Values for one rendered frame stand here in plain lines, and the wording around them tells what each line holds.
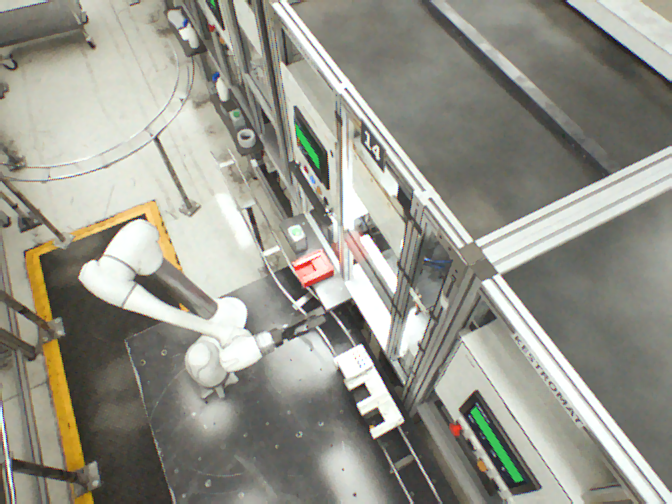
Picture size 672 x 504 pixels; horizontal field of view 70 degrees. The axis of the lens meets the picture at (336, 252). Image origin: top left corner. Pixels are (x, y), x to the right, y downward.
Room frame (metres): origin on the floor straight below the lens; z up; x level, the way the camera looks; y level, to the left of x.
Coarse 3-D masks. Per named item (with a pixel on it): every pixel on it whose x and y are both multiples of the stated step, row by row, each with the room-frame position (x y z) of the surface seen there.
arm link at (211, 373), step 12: (204, 336) 0.78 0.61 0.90; (192, 348) 0.71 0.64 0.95; (204, 348) 0.70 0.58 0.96; (216, 348) 0.71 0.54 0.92; (192, 360) 0.66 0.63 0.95; (204, 360) 0.65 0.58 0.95; (216, 360) 0.66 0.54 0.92; (192, 372) 0.62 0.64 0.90; (204, 372) 0.61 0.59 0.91; (216, 372) 0.63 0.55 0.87; (204, 384) 0.60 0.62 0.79; (216, 384) 0.61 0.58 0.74
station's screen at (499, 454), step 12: (468, 408) 0.27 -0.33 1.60; (480, 408) 0.25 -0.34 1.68; (468, 420) 0.25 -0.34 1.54; (480, 420) 0.23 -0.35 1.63; (480, 432) 0.21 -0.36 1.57; (492, 432) 0.20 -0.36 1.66; (492, 444) 0.17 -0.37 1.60; (492, 456) 0.15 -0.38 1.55; (504, 456) 0.14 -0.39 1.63; (504, 468) 0.12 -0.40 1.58; (516, 468) 0.11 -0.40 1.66; (516, 480) 0.09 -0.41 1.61
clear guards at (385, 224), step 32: (352, 128) 0.94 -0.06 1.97; (352, 160) 0.94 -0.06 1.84; (352, 192) 0.94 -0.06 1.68; (384, 192) 0.78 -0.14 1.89; (320, 224) 1.22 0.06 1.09; (352, 224) 0.94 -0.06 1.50; (384, 224) 0.76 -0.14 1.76; (384, 256) 0.74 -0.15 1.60; (416, 256) 0.62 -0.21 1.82; (448, 256) 0.52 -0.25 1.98; (384, 288) 0.72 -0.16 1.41; (416, 288) 0.59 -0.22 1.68; (416, 320) 0.56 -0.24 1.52; (416, 352) 0.52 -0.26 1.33
